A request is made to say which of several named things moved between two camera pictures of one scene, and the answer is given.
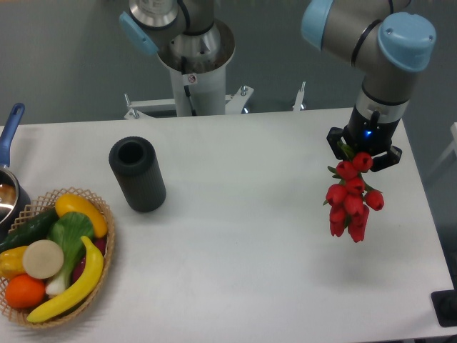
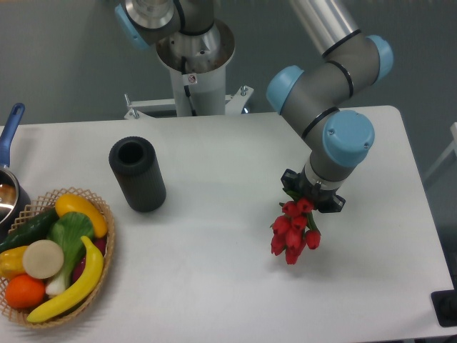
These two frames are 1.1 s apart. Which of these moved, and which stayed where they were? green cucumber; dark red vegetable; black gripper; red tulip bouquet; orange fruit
Moved: black gripper; red tulip bouquet
Stayed: dark red vegetable; green cucumber; orange fruit
